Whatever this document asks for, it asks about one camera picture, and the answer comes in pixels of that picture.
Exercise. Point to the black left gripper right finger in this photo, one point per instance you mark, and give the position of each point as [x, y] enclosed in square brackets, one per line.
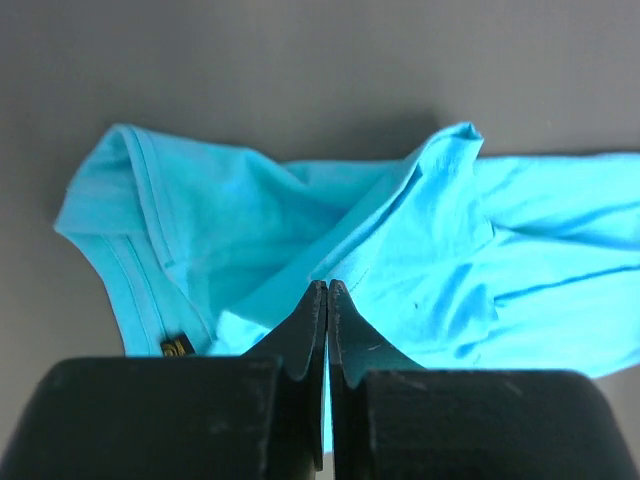
[394, 419]

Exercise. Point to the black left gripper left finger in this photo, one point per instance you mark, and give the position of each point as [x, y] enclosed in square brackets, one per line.
[253, 416]

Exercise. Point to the cyan t shirt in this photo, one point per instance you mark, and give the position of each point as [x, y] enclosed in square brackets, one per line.
[461, 262]

